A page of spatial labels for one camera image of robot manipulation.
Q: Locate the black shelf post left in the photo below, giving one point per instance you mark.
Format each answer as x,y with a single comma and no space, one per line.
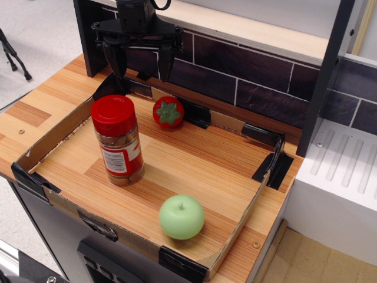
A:
88,12

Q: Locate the brass screw front right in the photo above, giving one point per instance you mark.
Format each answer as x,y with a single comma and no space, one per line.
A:
256,244

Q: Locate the light wooden shelf board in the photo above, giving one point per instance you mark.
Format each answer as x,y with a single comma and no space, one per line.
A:
279,41

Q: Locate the red lidded spice bottle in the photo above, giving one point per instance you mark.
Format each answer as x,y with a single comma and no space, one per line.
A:
116,129

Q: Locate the red toy tomato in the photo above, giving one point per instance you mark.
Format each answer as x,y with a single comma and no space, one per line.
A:
168,112

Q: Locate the cardboard fence with black tape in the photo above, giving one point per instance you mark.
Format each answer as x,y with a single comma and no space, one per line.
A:
95,227

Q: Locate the black shelf post right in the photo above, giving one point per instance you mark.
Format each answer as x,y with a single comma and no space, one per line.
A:
340,32

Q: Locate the white sink drainboard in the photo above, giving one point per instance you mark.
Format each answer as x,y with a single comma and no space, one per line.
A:
333,198

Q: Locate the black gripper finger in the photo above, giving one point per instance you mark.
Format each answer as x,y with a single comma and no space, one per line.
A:
166,63
116,60

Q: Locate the black shelf post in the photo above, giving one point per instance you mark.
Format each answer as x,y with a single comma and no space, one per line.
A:
88,12
340,32

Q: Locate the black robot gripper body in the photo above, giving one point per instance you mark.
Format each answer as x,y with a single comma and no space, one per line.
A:
138,28

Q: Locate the green toy apple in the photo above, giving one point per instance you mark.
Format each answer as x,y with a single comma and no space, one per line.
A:
181,217

